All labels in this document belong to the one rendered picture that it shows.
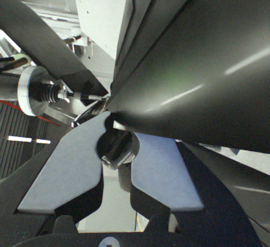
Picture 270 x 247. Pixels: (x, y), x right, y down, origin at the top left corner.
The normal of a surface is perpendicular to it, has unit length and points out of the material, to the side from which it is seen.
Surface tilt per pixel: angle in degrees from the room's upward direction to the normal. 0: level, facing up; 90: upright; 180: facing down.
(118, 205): 90
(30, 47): 134
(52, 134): 90
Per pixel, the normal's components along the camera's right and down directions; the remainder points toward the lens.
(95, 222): 0.12, -0.22
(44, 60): 0.77, -0.55
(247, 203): -0.60, 0.00
